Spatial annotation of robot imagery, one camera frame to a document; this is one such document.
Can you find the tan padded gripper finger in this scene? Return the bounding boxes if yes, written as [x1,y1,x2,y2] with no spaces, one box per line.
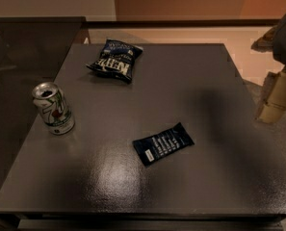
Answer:
[255,68,286,123]
[251,26,276,52]

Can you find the dark blue rxbar wrapper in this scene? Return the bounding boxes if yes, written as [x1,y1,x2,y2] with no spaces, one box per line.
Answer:
[133,122,195,167]

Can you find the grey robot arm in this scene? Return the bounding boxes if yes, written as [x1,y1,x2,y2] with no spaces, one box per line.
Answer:
[251,13,286,123]

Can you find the dark blue kettle chips bag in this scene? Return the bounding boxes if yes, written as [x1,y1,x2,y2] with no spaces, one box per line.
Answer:
[86,38,143,84]

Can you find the white 7up soda can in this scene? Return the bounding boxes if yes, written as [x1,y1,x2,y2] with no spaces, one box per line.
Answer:
[32,82,75,135]

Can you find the dark side table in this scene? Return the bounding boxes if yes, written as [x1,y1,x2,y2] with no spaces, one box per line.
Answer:
[0,15,87,207]

